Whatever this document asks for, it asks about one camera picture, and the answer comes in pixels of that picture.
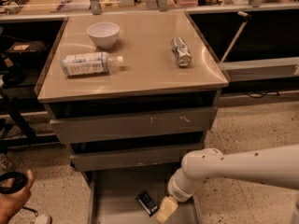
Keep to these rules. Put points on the black stand leg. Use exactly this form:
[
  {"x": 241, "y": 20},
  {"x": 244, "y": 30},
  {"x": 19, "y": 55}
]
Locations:
[{"x": 30, "y": 139}]

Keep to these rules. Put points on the silver drink can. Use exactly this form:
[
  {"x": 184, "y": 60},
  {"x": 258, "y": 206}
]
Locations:
[{"x": 181, "y": 51}]

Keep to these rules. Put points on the black bag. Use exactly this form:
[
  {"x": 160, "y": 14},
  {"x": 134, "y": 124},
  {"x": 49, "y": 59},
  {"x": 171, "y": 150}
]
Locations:
[{"x": 22, "y": 56}]

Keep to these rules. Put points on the middle grey drawer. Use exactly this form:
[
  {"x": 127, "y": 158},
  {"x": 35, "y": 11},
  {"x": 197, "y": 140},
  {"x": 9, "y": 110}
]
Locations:
[{"x": 115, "y": 159}]

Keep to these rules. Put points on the white ceramic bowl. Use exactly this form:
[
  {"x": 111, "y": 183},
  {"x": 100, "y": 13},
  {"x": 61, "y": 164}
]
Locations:
[{"x": 104, "y": 34}]

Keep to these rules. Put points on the top grey drawer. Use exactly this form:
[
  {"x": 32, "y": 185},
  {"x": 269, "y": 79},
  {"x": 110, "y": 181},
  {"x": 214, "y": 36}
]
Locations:
[{"x": 113, "y": 127}]

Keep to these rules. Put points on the plastic water bottle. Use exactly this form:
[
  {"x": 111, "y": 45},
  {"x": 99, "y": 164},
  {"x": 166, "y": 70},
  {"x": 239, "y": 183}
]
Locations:
[{"x": 89, "y": 63}]

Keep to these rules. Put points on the white shoe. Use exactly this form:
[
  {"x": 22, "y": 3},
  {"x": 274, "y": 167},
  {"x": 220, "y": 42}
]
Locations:
[{"x": 43, "y": 219}]

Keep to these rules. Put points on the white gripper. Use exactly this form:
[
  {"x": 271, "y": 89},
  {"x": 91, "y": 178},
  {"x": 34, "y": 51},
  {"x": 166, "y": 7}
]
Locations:
[{"x": 177, "y": 190}]

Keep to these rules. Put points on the person's hand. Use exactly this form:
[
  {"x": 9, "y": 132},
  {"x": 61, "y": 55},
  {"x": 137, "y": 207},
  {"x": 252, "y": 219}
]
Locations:
[{"x": 11, "y": 204}]

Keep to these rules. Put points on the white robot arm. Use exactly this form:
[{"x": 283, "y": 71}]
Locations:
[{"x": 276, "y": 166}]

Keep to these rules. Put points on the bottom grey open drawer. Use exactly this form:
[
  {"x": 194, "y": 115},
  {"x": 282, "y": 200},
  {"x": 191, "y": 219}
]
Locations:
[{"x": 114, "y": 192}]

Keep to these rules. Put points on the grey drawer cabinet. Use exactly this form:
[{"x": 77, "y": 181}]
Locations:
[{"x": 148, "y": 80}]

